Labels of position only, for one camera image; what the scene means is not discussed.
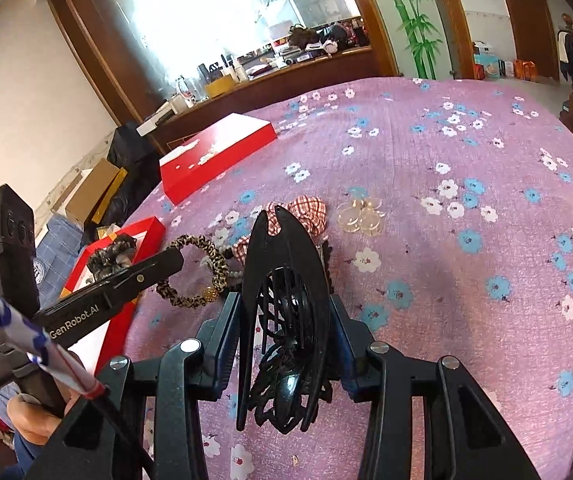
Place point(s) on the black claw hair clip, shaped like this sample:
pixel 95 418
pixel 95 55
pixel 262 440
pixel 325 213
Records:
pixel 285 328

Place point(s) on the brown wooden door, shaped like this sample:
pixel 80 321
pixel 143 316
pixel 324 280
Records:
pixel 534 38

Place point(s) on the clear round hair clips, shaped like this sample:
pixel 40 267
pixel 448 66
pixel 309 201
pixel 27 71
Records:
pixel 361 215

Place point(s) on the red jewelry box tray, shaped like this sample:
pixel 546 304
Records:
pixel 97 335

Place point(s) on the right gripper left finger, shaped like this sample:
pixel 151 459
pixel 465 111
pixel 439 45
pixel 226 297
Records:
pixel 158 402

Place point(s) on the wooden dresser counter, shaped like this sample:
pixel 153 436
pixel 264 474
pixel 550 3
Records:
pixel 281 85

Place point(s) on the striped ribbon tag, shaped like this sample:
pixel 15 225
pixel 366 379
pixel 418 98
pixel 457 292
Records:
pixel 23 335

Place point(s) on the dark grey mesh scrunchie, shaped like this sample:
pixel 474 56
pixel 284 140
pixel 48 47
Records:
pixel 113 258

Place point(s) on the red plaid scrunchie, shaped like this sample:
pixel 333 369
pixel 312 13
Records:
pixel 306 213

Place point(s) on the person left hand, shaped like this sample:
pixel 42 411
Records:
pixel 35 424

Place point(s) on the cardboard box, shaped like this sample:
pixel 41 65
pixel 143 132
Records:
pixel 90 200

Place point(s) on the red floral box lid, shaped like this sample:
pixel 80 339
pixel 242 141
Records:
pixel 211 152

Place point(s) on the purple floral bedspread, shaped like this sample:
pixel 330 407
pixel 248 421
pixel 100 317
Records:
pixel 476 255

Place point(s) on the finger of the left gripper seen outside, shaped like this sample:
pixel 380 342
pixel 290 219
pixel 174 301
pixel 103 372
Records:
pixel 141 274

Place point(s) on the blue clothes pile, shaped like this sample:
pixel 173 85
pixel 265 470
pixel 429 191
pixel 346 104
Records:
pixel 56 256

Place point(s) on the leopard print scrunchie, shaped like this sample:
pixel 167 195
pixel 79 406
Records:
pixel 205 278

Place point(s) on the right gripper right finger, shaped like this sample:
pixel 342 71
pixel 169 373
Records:
pixel 465 437

